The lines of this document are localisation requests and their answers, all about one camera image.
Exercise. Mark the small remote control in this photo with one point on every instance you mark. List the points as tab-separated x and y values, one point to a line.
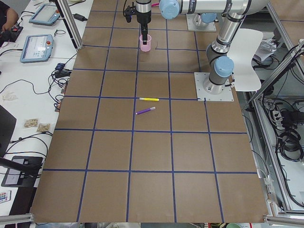
5	196

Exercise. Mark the blue teach pendant far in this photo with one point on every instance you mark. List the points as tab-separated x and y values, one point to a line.
46	15

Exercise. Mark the black monitor stand base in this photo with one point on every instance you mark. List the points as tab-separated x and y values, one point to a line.
22	171

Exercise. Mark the seated person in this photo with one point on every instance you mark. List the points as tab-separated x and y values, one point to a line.
8	18

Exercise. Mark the white plastic chair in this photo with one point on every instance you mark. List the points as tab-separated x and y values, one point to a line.
242	49

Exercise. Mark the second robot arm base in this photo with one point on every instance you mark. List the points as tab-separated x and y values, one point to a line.
203	19

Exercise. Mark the purple marker pen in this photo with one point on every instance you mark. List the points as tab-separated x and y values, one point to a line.
145	110

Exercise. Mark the aluminium frame post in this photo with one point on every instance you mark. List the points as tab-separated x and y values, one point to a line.
69	22

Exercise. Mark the bag of small parts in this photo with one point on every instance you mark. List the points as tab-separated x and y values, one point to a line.
31	123

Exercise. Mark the blue teach pendant near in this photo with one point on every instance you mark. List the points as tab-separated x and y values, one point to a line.
37	48

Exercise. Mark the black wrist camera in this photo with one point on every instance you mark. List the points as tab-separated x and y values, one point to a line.
129	12

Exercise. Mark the yellow highlighter pen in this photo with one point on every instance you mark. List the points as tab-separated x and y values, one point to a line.
149	99

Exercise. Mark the blue teach pendant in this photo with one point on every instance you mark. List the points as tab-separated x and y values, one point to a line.
46	15
37	48

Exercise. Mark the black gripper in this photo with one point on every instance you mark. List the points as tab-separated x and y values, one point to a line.
144	20

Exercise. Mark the black power adapter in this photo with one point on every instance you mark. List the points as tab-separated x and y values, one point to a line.
80	17

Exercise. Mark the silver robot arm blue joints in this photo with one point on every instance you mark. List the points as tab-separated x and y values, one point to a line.
235	11

